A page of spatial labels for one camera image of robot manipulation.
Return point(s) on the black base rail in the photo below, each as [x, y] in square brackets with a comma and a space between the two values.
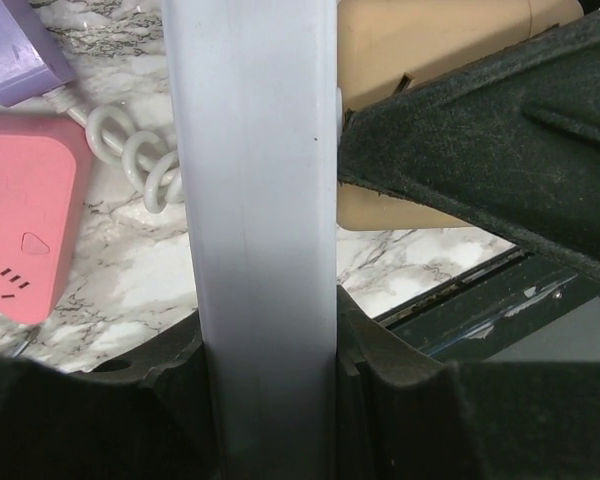
[490, 307]

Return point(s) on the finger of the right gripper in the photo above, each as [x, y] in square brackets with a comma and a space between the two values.
[509, 143]

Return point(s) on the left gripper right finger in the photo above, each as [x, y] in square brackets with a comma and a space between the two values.
[404, 415]

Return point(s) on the beige cube plug adapter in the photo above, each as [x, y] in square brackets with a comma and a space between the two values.
[392, 47]

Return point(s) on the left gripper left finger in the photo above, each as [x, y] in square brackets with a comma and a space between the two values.
[145, 414]

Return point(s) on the purple power strip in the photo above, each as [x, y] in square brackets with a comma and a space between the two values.
[31, 62]

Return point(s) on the pink triangular socket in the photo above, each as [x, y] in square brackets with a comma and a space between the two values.
[45, 170]

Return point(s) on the white power strip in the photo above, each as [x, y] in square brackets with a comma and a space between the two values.
[257, 109]

